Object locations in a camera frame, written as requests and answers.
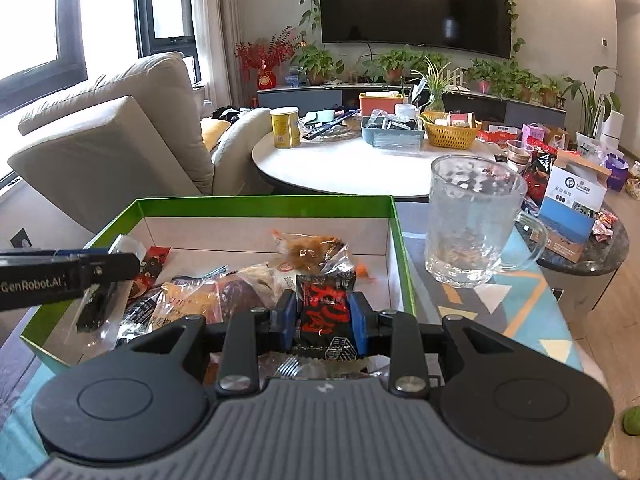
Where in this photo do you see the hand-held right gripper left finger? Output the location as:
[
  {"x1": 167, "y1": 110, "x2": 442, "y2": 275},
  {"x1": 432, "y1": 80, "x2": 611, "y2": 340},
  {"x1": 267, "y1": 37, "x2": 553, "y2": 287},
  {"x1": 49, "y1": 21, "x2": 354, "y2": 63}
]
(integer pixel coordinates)
[{"x1": 122, "y1": 289, "x2": 299, "y2": 395}]

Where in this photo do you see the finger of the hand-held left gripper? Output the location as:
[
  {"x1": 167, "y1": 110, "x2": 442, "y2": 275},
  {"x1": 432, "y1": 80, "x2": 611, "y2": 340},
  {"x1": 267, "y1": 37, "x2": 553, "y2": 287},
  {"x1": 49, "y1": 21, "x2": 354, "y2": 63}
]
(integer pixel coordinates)
[
  {"x1": 77, "y1": 280, "x2": 121, "y2": 333},
  {"x1": 55, "y1": 249, "x2": 141, "y2": 293}
]

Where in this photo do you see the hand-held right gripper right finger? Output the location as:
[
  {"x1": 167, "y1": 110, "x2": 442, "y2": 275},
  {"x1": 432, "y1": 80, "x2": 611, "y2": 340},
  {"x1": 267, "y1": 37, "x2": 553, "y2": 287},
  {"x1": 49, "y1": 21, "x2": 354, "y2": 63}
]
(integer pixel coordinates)
[{"x1": 347, "y1": 291, "x2": 523, "y2": 395}]

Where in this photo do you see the black red snack packet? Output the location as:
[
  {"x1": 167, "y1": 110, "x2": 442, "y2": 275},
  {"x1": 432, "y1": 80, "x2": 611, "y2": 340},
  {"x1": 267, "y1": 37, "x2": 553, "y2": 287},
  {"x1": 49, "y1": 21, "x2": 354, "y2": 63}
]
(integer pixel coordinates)
[{"x1": 292, "y1": 272, "x2": 362, "y2": 361}]

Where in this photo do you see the dark blue snack packet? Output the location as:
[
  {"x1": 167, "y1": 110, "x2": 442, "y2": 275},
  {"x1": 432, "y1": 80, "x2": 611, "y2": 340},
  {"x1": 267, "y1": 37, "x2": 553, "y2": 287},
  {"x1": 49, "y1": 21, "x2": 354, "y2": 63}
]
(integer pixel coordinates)
[{"x1": 117, "y1": 290, "x2": 166, "y2": 341}]

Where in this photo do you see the pink purple snack packet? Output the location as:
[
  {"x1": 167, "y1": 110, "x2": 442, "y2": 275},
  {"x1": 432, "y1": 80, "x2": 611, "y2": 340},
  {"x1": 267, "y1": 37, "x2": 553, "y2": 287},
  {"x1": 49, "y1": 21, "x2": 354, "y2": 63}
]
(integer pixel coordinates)
[{"x1": 215, "y1": 280, "x2": 273, "y2": 326}]

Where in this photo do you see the clear white red-print snack packet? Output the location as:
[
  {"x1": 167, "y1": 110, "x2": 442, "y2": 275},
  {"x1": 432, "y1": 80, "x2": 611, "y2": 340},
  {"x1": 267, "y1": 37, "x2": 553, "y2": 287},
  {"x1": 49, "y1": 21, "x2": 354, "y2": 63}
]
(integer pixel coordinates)
[{"x1": 235, "y1": 262, "x2": 296, "y2": 296}]

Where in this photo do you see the clear packet of orange snacks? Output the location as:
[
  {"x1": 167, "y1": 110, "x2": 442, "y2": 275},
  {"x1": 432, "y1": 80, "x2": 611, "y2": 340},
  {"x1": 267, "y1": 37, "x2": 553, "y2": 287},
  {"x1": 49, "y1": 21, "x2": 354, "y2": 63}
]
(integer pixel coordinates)
[{"x1": 270, "y1": 229, "x2": 372, "y2": 282}]

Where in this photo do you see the green cardboard box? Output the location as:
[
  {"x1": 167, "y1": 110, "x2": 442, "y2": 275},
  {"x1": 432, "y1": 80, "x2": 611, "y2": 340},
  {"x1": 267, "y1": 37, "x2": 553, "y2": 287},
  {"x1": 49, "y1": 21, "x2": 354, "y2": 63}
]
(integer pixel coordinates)
[{"x1": 20, "y1": 196, "x2": 417, "y2": 376}]

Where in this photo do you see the tan cracker snack packet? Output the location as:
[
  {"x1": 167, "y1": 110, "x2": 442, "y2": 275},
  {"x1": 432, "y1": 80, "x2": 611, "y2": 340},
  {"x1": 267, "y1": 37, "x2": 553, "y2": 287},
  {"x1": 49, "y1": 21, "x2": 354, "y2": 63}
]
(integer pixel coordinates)
[{"x1": 160, "y1": 280, "x2": 221, "y2": 326}]

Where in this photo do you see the small red snack packet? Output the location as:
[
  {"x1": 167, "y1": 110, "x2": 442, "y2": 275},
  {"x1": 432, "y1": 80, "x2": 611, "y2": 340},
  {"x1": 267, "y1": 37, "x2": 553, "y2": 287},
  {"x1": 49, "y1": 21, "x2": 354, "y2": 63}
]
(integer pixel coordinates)
[{"x1": 140, "y1": 246, "x2": 172, "y2": 286}]

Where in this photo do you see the grey table cloth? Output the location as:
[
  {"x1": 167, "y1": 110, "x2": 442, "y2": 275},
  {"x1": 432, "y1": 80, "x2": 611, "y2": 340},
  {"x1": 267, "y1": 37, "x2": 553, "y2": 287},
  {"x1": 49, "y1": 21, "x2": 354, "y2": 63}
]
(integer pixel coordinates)
[{"x1": 0, "y1": 307, "x2": 56, "y2": 411}]

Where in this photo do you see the beige recliner armchair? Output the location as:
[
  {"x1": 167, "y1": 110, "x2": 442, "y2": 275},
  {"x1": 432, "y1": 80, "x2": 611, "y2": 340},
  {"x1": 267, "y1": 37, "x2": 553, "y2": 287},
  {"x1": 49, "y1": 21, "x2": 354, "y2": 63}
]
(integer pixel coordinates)
[{"x1": 7, "y1": 51, "x2": 273, "y2": 235}]

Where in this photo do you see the clear plastic pitcher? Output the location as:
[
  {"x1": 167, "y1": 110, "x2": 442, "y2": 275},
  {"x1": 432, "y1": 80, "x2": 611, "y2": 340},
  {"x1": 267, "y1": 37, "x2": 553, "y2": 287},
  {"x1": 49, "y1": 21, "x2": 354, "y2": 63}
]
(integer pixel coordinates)
[{"x1": 425, "y1": 154, "x2": 549, "y2": 288}]

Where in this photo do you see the white round table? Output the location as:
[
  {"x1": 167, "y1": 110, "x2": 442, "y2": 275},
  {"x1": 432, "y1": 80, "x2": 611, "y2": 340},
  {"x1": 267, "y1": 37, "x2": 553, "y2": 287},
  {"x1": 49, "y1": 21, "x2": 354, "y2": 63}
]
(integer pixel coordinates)
[{"x1": 251, "y1": 130, "x2": 506, "y2": 197}]

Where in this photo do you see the yellow cushion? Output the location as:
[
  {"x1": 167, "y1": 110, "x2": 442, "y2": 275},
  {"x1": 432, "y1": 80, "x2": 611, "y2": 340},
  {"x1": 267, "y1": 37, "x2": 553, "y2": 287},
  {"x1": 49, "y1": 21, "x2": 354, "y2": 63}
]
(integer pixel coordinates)
[{"x1": 200, "y1": 119, "x2": 233, "y2": 153}]

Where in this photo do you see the blue plastic tray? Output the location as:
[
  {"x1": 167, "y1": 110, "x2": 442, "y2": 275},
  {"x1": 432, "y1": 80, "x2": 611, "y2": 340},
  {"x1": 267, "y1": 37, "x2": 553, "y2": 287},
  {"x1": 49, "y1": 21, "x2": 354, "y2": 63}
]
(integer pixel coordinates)
[{"x1": 361, "y1": 116, "x2": 426, "y2": 151}]

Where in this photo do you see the yellow canister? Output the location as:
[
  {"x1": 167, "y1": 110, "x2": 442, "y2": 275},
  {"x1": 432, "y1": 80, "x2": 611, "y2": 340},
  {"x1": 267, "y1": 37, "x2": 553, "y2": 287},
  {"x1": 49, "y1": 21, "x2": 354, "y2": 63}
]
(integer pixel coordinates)
[{"x1": 270, "y1": 106, "x2": 302, "y2": 149}]

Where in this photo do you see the bundle of dark utensils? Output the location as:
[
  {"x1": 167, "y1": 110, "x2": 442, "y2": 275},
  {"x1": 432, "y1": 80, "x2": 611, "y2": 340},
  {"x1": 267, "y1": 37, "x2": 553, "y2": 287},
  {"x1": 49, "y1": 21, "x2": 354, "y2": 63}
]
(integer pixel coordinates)
[{"x1": 300, "y1": 115, "x2": 363, "y2": 143}]

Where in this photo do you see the yellow woven basket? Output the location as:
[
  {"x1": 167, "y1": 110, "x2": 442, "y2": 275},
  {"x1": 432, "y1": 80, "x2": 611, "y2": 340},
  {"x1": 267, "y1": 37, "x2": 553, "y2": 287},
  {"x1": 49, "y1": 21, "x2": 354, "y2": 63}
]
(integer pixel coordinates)
[{"x1": 419, "y1": 112, "x2": 482, "y2": 150}]

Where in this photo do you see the orange tissue box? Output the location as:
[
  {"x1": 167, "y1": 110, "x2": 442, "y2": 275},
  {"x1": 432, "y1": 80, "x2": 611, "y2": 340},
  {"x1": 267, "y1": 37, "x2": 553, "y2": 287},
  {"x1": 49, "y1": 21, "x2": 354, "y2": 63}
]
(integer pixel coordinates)
[{"x1": 358, "y1": 92, "x2": 405, "y2": 117}]

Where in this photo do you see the stack of paper cups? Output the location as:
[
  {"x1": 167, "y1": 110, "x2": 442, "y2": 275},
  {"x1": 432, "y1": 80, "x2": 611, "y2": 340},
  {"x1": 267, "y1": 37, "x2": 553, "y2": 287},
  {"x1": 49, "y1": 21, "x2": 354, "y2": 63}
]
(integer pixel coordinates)
[{"x1": 505, "y1": 139, "x2": 536, "y2": 173}]

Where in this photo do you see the red black snack bag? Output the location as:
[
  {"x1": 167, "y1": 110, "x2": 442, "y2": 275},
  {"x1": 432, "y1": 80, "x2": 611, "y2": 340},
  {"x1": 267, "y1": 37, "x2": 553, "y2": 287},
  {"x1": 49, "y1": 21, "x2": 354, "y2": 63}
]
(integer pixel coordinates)
[{"x1": 522, "y1": 152, "x2": 558, "y2": 206}]

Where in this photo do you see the white blue cardboard box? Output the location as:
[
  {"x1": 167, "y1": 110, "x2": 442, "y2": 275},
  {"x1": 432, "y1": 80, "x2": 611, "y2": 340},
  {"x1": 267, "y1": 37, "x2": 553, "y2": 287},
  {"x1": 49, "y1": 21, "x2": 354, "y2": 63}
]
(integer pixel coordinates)
[{"x1": 539, "y1": 150, "x2": 613, "y2": 263}]

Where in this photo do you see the dark round side table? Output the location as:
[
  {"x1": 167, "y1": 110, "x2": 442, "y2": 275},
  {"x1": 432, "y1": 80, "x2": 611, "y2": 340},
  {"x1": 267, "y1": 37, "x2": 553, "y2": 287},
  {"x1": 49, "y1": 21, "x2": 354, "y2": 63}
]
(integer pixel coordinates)
[{"x1": 515, "y1": 200, "x2": 629, "y2": 311}]

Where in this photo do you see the spider plant in glass vase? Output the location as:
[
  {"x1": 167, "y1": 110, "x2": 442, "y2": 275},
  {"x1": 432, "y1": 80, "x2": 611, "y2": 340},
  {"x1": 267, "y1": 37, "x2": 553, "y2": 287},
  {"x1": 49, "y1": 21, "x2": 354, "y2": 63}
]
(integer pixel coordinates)
[{"x1": 410, "y1": 57, "x2": 468, "y2": 113}]

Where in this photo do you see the red flower arrangement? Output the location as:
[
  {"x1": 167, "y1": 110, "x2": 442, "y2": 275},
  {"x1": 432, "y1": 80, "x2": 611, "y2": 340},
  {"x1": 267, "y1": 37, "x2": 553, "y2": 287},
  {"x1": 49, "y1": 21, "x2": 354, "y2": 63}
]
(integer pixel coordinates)
[{"x1": 235, "y1": 27, "x2": 306, "y2": 91}]

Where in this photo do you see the green potted pothos plant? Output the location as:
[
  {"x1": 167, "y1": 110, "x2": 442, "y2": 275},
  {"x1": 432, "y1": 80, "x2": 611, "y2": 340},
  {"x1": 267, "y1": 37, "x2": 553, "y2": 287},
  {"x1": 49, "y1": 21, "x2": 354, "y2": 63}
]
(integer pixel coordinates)
[{"x1": 292, "y1": 42, "x2": 346, "y2": 86}]

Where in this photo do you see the beige curtain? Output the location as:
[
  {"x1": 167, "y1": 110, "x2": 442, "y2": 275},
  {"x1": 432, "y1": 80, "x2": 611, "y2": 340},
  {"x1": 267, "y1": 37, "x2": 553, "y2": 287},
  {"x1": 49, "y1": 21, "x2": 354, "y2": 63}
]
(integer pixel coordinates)
[{"x1": 192, "y1": 0, "x2": 241, "y2": 111}]

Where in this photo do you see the wide green potted plant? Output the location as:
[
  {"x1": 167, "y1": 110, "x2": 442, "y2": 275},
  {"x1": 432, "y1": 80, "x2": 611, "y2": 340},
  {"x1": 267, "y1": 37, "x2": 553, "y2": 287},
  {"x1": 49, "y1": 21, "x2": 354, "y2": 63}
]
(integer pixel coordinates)
[{"x1": 362, "y1": 45, "x2": 451, "y2": 86}]

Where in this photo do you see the pile of wrapped candies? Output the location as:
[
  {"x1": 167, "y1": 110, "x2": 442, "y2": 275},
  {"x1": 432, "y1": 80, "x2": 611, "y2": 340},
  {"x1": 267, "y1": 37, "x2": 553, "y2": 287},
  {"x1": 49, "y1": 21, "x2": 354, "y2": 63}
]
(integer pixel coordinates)
[{"x1": 590, "y1": 210, "x2": 619, "y2": 241}]

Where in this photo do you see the large dark-framed window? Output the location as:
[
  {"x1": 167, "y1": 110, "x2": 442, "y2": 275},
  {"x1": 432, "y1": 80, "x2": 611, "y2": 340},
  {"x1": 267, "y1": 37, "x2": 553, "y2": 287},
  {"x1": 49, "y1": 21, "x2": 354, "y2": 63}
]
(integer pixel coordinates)
[{"x1": 0, "y1": 0, "x2": 88, "y2": 111}]

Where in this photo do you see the narrow dark-framed window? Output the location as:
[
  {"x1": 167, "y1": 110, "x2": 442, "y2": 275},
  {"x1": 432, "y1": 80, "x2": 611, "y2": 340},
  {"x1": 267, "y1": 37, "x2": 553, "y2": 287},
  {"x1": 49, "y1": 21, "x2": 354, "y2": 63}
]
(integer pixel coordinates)
[{"x1": 135, "y1": 0, "x2": 201, "y2": 61}]

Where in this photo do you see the row of potted plants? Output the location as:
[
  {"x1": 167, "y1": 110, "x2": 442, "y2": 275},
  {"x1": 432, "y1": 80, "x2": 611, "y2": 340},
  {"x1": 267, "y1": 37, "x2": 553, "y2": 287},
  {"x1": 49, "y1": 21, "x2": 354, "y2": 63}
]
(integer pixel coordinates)
[{"x1": 465, "y1": 57, "x2": 568, "y2": 108}]

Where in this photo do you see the green ball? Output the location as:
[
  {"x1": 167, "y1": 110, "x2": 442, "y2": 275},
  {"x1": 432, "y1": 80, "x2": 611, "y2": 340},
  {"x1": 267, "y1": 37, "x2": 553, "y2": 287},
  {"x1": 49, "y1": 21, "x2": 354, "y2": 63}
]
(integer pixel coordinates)
[{"x1": 620, "y1": 405, "x2": 640, "y2": 437}]

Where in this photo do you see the purple gift bag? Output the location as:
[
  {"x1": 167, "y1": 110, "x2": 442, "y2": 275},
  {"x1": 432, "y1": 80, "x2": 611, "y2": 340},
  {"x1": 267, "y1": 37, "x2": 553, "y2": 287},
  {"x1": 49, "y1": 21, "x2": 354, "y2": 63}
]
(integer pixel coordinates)
[{"x1": 605, "y1": 152, "x2": 629, "y2": 192}]

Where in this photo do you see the white humidifier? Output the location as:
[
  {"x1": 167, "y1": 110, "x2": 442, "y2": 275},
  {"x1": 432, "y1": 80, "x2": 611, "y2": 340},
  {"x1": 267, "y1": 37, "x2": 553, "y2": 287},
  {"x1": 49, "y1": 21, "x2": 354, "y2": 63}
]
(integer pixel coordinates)
[{"x1": 600, "y1": 109, "x2": 626, "y2": 148}]

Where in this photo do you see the black television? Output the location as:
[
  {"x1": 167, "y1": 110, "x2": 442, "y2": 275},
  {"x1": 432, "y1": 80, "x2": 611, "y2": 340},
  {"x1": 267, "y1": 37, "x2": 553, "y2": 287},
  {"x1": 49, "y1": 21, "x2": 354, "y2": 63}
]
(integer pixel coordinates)
[{"x1": 318, "y1": 0, "x2": 512, "y2": 59}]

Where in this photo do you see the tall leafy plant white pot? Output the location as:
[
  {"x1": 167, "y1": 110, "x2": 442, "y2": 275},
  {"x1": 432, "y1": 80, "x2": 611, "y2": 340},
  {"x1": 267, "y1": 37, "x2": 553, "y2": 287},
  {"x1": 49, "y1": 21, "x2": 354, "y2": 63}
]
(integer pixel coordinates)
[{"x1": 562, "y1": 65, "x2": 623, "y2": 148}]

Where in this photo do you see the hanging green vine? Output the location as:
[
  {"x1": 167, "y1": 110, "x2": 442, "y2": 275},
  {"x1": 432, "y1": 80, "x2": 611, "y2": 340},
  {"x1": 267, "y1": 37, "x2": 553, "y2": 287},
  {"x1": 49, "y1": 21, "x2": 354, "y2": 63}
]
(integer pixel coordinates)
[
  {"x1": 505, "y1": 0, "x2": 526, "y2": 53},
  {"x1": 299, "y1": 0, "x2": 326, "y2": 43}
]

